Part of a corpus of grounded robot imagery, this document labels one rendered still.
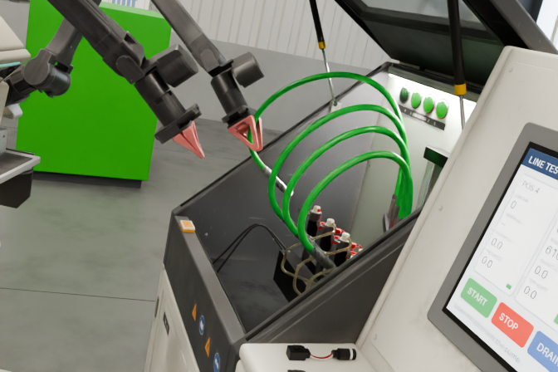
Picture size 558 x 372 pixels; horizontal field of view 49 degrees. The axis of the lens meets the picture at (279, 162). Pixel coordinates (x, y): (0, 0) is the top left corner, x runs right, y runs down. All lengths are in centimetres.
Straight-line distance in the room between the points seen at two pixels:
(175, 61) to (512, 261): 72
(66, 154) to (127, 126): 47
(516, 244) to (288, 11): 714
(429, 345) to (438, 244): 16
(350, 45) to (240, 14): 150
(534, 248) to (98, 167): 408
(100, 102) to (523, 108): 386
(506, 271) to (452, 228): 15
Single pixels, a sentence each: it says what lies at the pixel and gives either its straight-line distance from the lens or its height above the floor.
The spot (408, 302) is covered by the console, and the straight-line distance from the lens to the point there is 109.
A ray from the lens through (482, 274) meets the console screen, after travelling 97.
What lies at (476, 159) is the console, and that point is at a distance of 106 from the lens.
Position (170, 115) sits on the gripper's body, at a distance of 127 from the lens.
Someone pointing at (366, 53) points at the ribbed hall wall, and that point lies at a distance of 831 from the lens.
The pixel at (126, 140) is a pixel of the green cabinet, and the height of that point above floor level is 38.
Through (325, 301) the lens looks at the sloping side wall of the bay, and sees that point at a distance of 112.
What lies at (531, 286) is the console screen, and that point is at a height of 125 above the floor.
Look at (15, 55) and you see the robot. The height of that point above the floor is 131.
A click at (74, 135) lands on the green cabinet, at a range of 468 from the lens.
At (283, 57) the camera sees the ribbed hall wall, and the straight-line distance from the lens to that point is 797.
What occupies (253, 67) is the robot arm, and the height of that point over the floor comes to 139.
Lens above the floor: 153
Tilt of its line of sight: 14 degrees down
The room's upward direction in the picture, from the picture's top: 12 degrees clockwise
